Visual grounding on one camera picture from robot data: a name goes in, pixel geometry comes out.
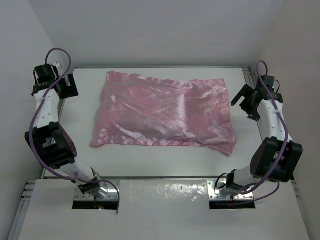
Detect white front cover panel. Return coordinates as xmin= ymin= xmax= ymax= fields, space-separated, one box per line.
xmin=19 ymin=179 xmax=309 ymax=240

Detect metal base plate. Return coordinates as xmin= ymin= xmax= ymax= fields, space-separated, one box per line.
xmin=207 ymin=178 xmax=254 ymax=202
xmin=74 ymin=180 xmax=120 ymax=201

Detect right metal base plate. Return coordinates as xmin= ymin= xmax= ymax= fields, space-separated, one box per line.
xmin=207 ymin=178 xmax=254 ymax=202

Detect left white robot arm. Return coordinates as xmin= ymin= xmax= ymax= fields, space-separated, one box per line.
xmin=25 ymin=64 xmax=254 ymax=199

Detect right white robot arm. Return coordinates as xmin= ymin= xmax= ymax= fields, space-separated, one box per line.
xmin=214 ymin=75 xmax=303 ymax=195

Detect aluminium frame rail left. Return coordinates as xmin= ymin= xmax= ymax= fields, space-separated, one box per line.
xmin=8 ymin=180 xmax=36 ymax=240

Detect pink pillowcase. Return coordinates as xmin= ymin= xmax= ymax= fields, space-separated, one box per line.
xmin=90 ymin=71 xmax=237 ymax=156

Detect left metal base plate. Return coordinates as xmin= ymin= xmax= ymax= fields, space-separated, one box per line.
xmin=74 ymin=180 xmax=120 ymax=201

